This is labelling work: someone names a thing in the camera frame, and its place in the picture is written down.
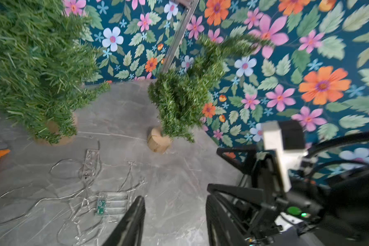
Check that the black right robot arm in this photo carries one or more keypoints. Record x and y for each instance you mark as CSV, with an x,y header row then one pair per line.
x,y
342,208

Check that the thin wire string light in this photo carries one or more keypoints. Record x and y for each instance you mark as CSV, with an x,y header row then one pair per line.
x,y
48,195

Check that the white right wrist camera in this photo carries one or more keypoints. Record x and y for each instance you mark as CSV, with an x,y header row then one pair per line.
x,y
286,139

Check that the dark green tree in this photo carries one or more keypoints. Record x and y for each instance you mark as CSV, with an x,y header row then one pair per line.
x,y
44,66
180,98

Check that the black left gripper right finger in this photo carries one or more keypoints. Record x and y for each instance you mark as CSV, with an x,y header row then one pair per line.
x,y
221,229

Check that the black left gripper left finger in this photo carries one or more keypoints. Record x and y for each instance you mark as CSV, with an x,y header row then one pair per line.
x,y
129,231

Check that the clear battery box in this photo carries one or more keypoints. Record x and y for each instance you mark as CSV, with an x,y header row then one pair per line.
x,y
112,203

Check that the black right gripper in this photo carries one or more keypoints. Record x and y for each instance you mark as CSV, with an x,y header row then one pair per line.
x,y
266,194

